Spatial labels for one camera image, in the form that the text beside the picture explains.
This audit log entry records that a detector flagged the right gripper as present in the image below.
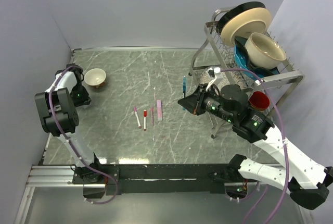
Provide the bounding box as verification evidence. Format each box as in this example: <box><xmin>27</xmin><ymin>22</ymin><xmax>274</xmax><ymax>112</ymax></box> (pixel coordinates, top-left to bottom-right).
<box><xmin>178</xmin><ymin>83</ymin><xmax>236</xmax><ymax>123</ymax></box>

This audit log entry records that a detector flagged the blue pen refill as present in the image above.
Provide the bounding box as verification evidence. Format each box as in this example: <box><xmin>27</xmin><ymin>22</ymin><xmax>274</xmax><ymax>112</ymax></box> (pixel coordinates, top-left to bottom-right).
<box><xmin>182</xmin><ymin>75</ymin><xmax>186</xmax><ymax>111</ymax></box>

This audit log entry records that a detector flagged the pink highlighter pen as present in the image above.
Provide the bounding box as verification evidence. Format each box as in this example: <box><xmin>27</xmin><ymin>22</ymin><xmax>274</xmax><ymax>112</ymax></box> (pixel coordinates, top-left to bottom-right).
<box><xmin>157</xmin><ymin>100</ymin><xmax>163</xmax><ymax>121</ymax></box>

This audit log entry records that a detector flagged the pink thin pen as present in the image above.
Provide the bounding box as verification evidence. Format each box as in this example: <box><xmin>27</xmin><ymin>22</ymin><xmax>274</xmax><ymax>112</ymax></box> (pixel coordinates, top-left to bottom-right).
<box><xmin>150</xmin><ymin>107</ymin><xmax>154</xmax><ymax>126</ymax></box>

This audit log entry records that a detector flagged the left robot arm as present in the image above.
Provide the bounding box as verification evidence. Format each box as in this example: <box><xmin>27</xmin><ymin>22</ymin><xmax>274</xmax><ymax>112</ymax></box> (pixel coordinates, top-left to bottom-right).
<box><xmin>34</xmin><ymin>64</ymin><xmax>104</xmax><ymax>184</ymax></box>

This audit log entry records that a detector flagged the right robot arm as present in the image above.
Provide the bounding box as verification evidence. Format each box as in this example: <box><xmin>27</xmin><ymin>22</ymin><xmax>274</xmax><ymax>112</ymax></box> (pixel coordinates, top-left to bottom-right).
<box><xmin>178</xmin><ymin>84</ymin><xmax>332</xmax><ymax>210</ymax></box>

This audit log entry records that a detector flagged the small white bowl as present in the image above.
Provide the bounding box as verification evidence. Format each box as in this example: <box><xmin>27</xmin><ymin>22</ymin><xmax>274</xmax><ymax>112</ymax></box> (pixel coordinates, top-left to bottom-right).
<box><xmin>84</xmin><ymin>68</ymin><xmax>107</xmax><ymax>89</ymax></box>

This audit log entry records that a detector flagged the speckled glass plate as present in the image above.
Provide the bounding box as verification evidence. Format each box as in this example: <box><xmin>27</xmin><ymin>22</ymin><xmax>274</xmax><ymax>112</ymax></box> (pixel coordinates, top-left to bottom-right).
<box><xmin>198</xmin><ymin>65</ymin><xmax>247</xmax><ymax>89</ymax></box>

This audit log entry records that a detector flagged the metal dish rack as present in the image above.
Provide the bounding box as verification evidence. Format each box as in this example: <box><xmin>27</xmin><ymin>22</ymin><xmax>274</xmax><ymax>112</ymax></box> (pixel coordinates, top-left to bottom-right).
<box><xmin>188</xmin><ymin>7</ymin><xmax>305</xmax><ymax>139</ymax></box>

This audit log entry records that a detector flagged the blue dotted bowl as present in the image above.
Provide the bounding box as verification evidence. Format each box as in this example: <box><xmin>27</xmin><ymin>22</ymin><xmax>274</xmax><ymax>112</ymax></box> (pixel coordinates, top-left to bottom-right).
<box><xmin>234</xmin><ymin>46</ymin><xmax>279</xmax><ymax>80</ymax></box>

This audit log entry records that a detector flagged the red black mug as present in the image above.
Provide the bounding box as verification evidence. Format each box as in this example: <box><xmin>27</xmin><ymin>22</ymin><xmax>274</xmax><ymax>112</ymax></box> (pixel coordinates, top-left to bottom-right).
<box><xmin>249</xmin><ymin>91</ymin><xmax>270</xmax><ymax>111</ymax></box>

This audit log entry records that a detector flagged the black plate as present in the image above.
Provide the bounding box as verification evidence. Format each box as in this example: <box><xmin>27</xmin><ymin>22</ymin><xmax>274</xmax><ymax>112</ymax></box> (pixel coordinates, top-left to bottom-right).
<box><xmin>216</xmin><ymin>1</ymin><xmax>266</xmax><ymax>34</ymax></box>

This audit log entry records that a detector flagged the black base bar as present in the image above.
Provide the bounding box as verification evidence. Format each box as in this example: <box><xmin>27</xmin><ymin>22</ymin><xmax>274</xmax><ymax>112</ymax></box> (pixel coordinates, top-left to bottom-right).
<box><xmin>72</xmin><ymin>164</ymin><xmax>247</xmax><ymax>195</ymax></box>

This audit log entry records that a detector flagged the cream ceramic bowl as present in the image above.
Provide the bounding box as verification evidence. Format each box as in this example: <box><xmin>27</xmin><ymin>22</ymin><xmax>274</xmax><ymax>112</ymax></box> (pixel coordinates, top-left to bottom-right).
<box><xmin>245</xmin><ymin>32</ymin><xmax>287</xmax><ymax>70</ymax></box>

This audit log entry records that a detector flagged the large cream plate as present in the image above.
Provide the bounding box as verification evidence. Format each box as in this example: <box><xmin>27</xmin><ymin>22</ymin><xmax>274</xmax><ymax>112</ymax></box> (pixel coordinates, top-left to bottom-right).
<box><xmin>220</xmin><ymin>8</ymin><xmax>272</xmax><ymax>47</ymax></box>

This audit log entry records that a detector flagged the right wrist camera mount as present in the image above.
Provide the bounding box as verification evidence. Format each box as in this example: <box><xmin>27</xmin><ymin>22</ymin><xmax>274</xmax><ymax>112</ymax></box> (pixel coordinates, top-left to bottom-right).
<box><xmin>206</xmin><ymin>67</ymin><xmax>224</xmax><ymax>90</ymax></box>

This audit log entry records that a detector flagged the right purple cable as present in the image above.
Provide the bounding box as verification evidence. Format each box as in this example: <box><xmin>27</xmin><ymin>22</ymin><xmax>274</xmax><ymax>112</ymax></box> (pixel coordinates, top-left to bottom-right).
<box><xmin>220</xmin><ymin>68</ymin><xmax>291</xmax><ymax>224</ymax></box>

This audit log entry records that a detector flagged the aluminium frame rail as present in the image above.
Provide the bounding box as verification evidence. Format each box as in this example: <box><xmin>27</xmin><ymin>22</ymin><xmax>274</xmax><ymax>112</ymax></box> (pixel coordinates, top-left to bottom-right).
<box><xmin>25</xmin><ymin>164</ymin><xmax>79</xmax><ymax>187</ymax></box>

